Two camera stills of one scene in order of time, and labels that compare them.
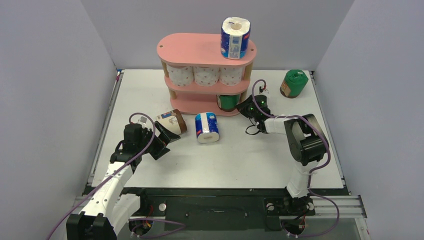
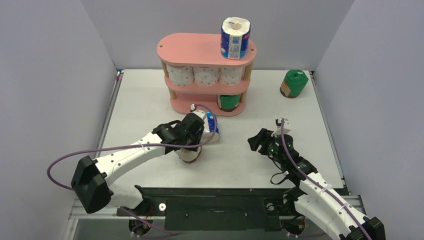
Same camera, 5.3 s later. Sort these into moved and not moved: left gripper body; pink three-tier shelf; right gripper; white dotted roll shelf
Moved: left gripper body; right gripper
Not moved: white dotted roll shelf; pink three-tier shelf
